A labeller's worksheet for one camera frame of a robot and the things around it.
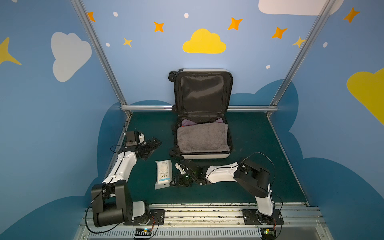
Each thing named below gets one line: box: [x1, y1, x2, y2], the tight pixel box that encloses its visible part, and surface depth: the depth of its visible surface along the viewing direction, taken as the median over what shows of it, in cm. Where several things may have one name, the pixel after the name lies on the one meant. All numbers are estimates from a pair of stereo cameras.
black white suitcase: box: [168, 68, 234, 160], surface depth 98 cm
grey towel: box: [177, 123, 230, 153], surface depth 96 cm
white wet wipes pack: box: [155, 159, 173, 190], surface depth 88 cm
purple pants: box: [181, 118, 223, 127], surface depth 110 cm
